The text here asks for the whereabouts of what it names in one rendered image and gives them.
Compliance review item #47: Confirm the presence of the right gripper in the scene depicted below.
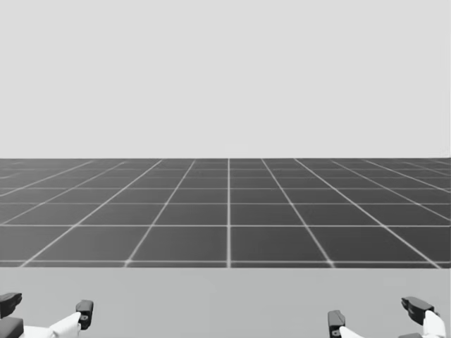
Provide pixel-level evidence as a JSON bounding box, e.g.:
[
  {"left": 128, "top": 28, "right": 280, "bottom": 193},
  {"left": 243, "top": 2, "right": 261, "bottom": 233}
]
[{"left": 327, "top": 296, "right": 446, "bottom": 338}]

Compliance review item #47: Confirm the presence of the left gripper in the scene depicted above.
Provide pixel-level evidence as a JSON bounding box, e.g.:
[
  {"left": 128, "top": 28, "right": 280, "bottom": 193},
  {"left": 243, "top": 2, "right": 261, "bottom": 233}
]
[{"left": 0, "top": 292, "right": 94, "bottom": 338}]

